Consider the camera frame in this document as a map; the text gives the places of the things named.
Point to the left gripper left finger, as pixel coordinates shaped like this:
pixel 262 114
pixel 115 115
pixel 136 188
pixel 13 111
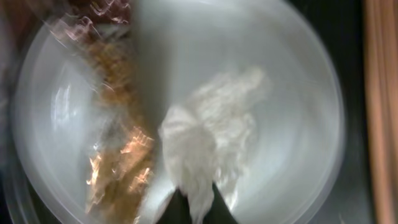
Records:
pixel 175 211

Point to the brown snack wrapper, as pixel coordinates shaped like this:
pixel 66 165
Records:
pixel 103 35

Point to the grey plate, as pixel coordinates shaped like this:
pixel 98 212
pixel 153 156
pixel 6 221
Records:
pixel 181 45

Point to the right wooden chopstick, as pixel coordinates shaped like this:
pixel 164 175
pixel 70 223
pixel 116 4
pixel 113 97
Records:
pixel 389 15

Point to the white napkin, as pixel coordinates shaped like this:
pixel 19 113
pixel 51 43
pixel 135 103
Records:
pixel 206 138

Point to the left wooden chopstick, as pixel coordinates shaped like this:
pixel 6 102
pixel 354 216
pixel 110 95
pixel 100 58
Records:
pixel 377 150

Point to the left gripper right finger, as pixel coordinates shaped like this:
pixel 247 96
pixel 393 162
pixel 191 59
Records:
pixel 219 212

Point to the wooden chopstick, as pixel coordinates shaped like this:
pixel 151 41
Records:
pixel 389 15
pixel 377 150

